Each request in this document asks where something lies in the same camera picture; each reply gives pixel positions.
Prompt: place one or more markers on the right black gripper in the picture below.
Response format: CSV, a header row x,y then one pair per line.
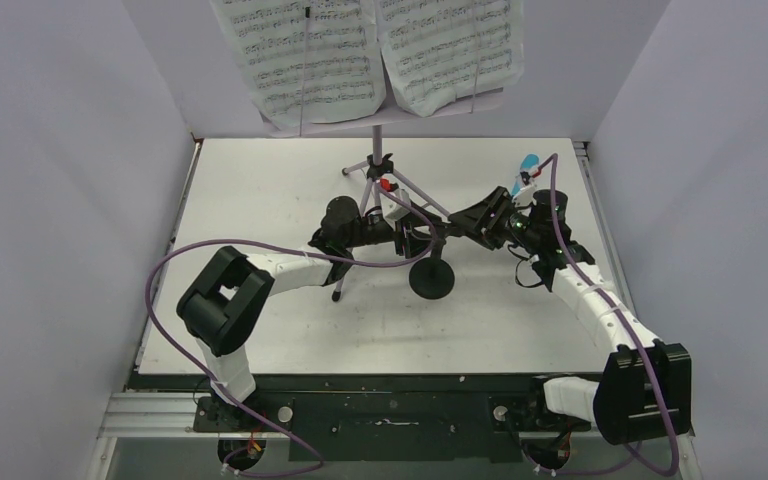
x,y
490,220

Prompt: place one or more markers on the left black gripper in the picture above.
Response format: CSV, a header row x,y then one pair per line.
x,y
413,242

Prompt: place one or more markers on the black microphone desk stand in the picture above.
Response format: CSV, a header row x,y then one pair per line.
x,y
432,278

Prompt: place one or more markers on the lilac perforated music stand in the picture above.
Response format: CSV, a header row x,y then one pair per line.
x,y
378,163

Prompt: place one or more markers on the blue toy microphone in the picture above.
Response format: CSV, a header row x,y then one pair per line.
x,y
526,167

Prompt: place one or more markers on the sheet music page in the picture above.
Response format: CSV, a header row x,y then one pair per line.
x,y
306,62
437,52

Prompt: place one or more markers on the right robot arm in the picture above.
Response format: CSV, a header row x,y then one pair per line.
x,y
609,318

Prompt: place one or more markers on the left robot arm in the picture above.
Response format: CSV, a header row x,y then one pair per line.
x,y
222,305

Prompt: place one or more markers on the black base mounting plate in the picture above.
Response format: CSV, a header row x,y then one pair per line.
x,y
437,417

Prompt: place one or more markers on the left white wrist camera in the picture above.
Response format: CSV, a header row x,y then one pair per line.
x,y
394,201

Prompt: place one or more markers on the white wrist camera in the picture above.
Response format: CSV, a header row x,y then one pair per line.
x,y
525,199
394,201

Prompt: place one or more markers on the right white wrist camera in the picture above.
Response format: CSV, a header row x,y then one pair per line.
x,y
525,199

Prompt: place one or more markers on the aluminium rail frame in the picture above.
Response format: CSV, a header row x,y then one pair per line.
x,y
151,436

